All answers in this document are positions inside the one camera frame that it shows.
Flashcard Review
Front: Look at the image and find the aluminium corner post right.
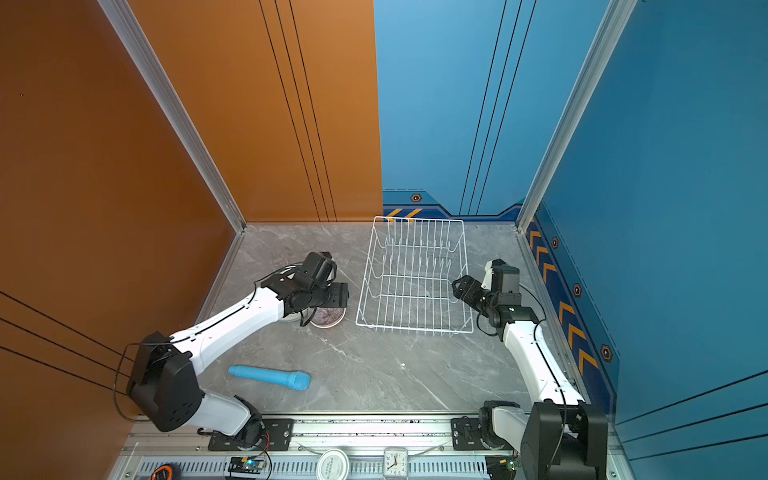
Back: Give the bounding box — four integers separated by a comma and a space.
516, 0, 637, 233

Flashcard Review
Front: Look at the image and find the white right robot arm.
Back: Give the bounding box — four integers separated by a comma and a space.
452, 268, 608, 479

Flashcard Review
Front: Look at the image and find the aluminium corner post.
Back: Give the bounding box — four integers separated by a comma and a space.
98, 0, 247, 235
516, 0, 637, 233

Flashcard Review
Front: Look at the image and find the small circuit board right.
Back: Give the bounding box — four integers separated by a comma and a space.
485, 456, 518, 480

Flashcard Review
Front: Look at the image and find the aluminium corner post left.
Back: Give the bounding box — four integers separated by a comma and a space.
98, 0, 247, 235

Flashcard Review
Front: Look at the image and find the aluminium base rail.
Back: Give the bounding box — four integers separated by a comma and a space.
107, 411, 636, 480

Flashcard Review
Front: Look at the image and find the small white alarm clock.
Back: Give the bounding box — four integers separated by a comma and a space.
382, 447, 409, 480

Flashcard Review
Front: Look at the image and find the white wire dish rack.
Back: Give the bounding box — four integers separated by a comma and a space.
355, 216, 474, 335

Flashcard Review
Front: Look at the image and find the white round container lid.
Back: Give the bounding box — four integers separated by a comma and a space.
316, 449, 351, 480

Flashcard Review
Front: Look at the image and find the orange black tape measure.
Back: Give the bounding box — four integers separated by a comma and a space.
149, 463, 181, 480

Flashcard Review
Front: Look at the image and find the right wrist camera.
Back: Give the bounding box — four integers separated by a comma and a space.
482, 259, 520, 294

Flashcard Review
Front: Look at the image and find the green circuit board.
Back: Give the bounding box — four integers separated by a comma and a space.
227, 456, 269, 479

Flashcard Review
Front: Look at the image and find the blue toy microphone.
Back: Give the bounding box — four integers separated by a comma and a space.
228, 366, 311, 391

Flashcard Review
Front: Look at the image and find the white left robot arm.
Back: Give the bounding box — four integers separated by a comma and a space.
126, 252, 349, 450

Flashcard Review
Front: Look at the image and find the striped ceramic bowl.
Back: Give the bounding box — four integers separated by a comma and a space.
310, 308, 347, 329

